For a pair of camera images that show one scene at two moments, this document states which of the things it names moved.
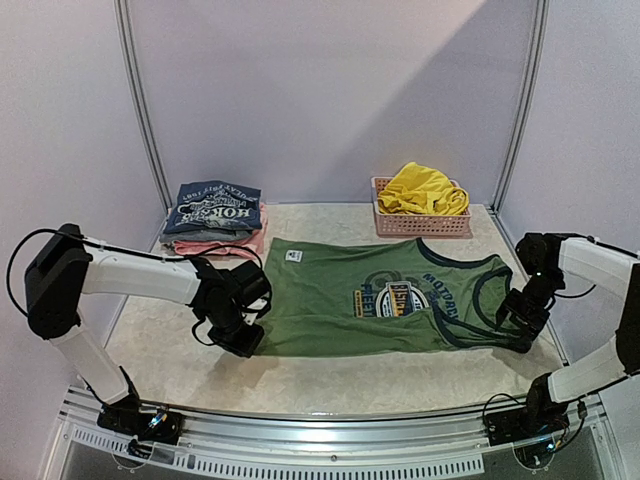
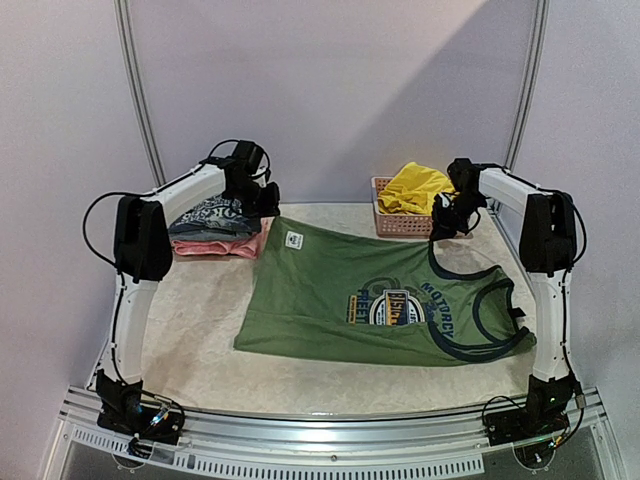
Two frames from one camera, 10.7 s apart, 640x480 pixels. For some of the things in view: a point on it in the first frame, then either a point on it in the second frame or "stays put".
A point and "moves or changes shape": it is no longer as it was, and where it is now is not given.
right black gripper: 516,325 to 442,223
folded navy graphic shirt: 215,205 stays put
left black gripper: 243,348 to 269,209
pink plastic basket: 396,224 stays put
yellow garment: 422,190 stays put
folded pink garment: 253,241 stays put
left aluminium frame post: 127,55 stays put
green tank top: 337,298 moves or changes shape
